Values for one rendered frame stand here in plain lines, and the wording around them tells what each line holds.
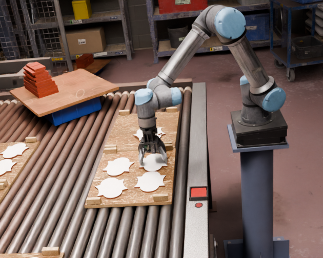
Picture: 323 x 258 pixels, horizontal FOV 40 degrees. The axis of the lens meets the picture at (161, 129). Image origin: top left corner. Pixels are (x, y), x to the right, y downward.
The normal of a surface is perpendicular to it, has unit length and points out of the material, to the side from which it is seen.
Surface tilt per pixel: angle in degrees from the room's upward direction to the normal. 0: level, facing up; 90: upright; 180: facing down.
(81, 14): 90
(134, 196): 0
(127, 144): 0
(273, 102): 96
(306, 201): 0
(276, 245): 90
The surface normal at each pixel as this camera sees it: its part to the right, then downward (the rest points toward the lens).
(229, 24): 0.26, 0.28
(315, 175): -0.11, -0.88
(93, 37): -0.03, 0.46
